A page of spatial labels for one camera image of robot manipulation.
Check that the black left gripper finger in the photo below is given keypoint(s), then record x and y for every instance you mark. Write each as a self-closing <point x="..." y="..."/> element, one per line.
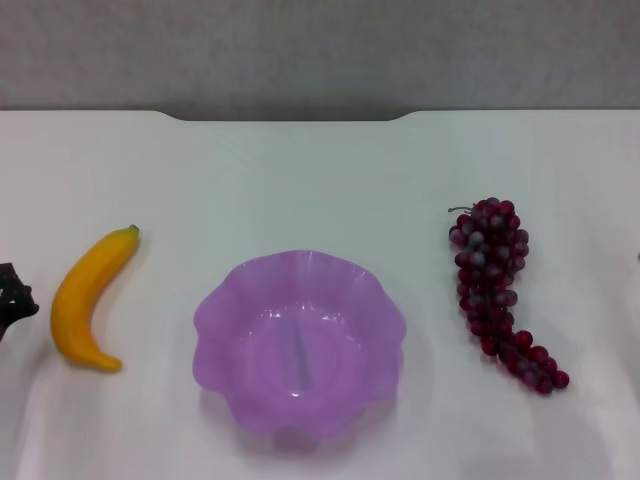
<point x="17" y="300"/>

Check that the yellow banana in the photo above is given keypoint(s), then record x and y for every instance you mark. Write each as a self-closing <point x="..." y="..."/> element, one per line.
<point x="80" y="300"/>

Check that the dark red grape bunch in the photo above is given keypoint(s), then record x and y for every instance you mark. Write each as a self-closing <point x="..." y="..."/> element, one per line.
<point x="487" y="260"/>

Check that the purple wavy plastic bowl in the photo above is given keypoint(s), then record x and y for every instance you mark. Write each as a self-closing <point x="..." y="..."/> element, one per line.
<point x="250" y="350"/>

